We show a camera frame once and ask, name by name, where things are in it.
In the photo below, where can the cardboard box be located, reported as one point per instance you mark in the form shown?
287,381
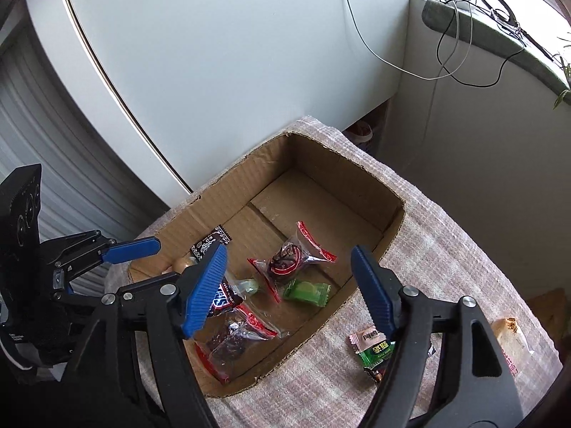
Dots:
312,196

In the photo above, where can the green and pink candy packet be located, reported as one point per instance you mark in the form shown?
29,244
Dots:
372,343

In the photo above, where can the brown chocolate bar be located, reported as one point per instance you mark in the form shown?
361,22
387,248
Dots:
377,373
225,298

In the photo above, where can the green candy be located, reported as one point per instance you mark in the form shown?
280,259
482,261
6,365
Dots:
308,292

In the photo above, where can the round yellow-green snack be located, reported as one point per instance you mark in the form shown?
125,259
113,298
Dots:
250,286

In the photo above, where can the ribbed white shutter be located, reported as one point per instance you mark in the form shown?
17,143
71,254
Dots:
53,133

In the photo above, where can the clear red-edged snack packet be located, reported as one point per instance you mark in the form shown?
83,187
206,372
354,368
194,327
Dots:
290,258
236,339

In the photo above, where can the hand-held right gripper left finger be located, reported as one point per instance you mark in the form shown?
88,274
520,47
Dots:
205,294

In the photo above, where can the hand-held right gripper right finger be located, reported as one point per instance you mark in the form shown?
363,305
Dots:
374,290

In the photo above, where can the white cabinet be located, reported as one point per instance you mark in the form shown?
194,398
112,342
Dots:
223,53

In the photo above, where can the potted spider plant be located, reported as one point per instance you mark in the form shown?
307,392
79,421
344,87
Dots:
563,93

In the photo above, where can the checked tablecloth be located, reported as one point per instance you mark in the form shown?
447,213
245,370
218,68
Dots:
446,267

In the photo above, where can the grey stone windowsill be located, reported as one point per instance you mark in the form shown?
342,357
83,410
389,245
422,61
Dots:
490,40

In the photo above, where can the clear pastry packet pink print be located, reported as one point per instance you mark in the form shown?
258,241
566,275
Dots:
511,327

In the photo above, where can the dark patterned snack packet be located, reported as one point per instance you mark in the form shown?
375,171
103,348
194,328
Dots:
209,243

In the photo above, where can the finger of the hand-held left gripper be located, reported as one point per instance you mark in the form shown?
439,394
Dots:
78,292
131,249

